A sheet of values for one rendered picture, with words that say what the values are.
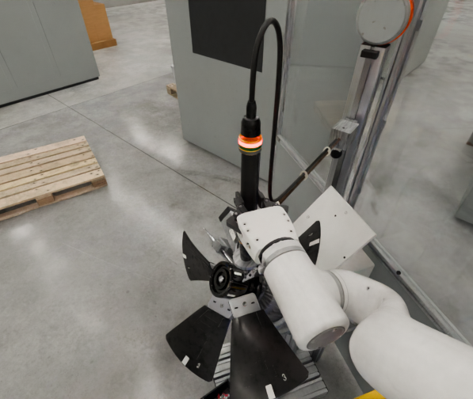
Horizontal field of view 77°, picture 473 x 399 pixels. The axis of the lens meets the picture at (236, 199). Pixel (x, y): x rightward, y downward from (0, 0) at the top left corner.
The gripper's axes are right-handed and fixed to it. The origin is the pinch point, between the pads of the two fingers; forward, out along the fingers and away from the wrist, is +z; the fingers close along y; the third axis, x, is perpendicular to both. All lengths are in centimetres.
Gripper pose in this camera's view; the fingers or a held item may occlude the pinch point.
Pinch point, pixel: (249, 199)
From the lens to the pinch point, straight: 65.3
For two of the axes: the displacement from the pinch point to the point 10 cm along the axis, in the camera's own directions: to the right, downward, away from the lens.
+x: 0.0, -7.5, -6.6
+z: -3.2, -6.3, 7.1
